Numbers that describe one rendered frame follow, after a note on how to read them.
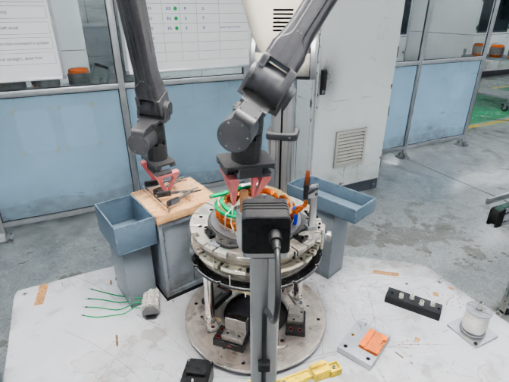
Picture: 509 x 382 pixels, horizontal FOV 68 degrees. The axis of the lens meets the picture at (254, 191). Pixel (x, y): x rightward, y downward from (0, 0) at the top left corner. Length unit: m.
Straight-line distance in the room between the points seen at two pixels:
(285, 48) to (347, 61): 2.52
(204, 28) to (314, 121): 1.10
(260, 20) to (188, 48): 1.88
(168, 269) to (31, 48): 2.10
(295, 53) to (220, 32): 2.50
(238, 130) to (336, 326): 0.68
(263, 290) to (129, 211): 0.85
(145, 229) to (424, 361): 0.78
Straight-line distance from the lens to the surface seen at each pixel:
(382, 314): 1.18
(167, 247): 1.10
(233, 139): 0.61
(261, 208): 0.34
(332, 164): 3.35
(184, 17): 3.05
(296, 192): 1.17
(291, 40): 0.66
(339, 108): 3.21
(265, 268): 0.37
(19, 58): 2.95
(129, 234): 1.03
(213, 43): 3.12
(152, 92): 1.00
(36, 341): 1.20
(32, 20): 2.93
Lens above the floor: 1.56
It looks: 26 degrees down
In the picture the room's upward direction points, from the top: straight up
